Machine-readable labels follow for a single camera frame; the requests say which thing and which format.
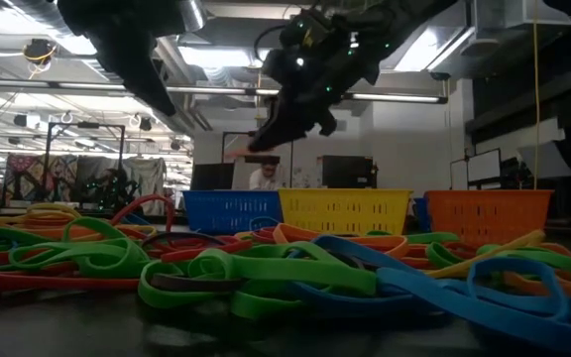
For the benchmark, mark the hanging black camera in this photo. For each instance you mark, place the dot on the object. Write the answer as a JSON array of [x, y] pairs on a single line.
[[38, 49]]

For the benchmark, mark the white ceiling box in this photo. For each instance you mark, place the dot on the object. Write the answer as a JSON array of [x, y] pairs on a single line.
[[538, 12]]

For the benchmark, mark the black metal stand frame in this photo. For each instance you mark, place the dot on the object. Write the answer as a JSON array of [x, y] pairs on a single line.
[[47, 149]]

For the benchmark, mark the grey softbox panel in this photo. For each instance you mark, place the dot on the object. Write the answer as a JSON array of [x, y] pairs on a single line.
[[545, 161]]

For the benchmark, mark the white hanging cloth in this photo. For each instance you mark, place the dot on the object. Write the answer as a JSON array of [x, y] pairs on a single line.
[[149, 173]]

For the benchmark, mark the black monitor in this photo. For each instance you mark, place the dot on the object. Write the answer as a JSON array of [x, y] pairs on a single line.
[[211, 177], [347, 172]]

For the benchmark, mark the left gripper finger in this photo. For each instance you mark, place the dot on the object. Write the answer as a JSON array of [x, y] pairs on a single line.
[[139, 79]]

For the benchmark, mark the person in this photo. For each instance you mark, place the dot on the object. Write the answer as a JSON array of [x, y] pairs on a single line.
[[265, 181]]

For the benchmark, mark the colourful patterned quilt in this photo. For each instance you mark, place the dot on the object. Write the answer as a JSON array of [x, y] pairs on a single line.
[[33, 173]]

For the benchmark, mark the red rubber band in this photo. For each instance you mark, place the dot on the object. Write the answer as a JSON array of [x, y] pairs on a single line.
[[147, 198], [206, 252], [57, 283]]

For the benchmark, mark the silver air duct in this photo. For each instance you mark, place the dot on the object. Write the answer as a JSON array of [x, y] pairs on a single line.
[[194, 12]]

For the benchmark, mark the long ceiling light tube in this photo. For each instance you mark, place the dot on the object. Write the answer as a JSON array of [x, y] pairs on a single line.
[[394, 97]]

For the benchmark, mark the black metal frame rig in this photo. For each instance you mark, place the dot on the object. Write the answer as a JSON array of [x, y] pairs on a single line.
[[231, 133]]

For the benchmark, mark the blue rubber band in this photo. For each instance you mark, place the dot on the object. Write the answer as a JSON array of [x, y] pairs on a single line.
[[345, 302], [263, 218], [484, 307], [513, 262]]

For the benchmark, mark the orange plastic basket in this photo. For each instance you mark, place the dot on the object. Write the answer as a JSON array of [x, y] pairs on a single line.
[[484, 213]]

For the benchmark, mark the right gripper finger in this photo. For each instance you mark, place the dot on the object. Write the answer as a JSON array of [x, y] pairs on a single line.
[[285, 131]]

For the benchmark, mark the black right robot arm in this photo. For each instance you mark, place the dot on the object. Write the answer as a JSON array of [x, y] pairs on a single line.
[[404, 15]]

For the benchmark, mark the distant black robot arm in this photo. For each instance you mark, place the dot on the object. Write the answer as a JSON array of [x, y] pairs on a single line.
[[109, 191]]

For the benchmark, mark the white screen panel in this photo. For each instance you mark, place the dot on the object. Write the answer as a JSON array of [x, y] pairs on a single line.
[[459, 173], [484, 166]]

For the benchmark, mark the yellow plastic basket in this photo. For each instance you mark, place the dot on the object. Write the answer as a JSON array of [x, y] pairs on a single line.
[[345, 210]]

